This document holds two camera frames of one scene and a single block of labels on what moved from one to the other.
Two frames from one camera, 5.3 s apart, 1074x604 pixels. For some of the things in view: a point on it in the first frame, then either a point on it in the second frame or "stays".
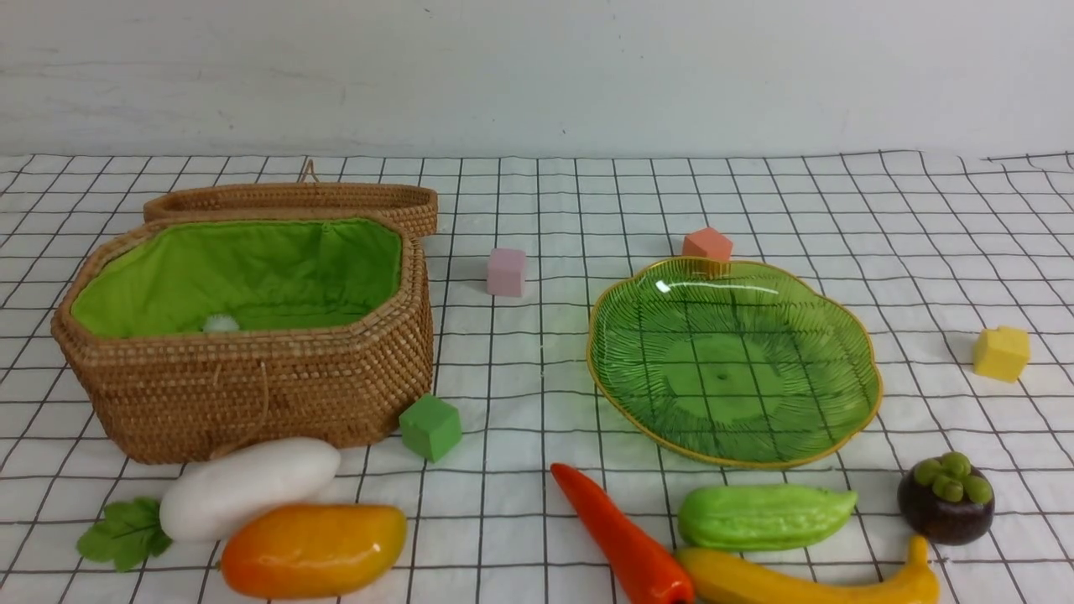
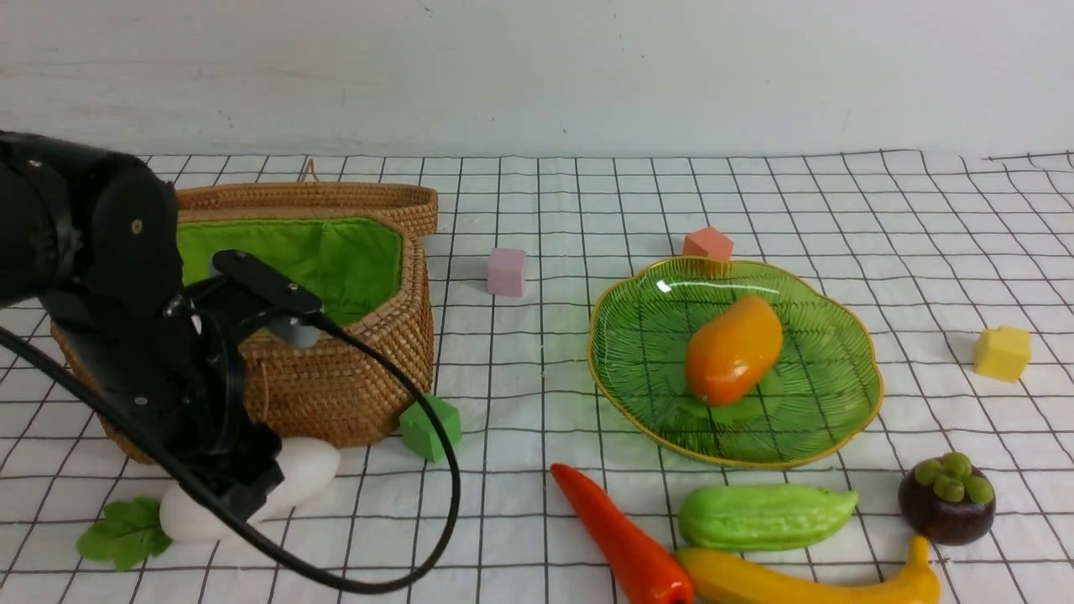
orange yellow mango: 281,551 to 733,351
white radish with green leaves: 213,500 stays
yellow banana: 723,577 stays
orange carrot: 664,576 stays
